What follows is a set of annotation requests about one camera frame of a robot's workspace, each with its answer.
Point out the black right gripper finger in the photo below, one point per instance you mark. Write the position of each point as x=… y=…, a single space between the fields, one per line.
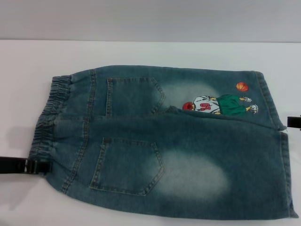
x=295 y=122

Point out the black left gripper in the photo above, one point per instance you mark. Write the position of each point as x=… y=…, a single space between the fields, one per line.
x=11 y=166

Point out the blue denim shorts cartoon print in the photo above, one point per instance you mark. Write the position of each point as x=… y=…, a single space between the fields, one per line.
x=188 y=150

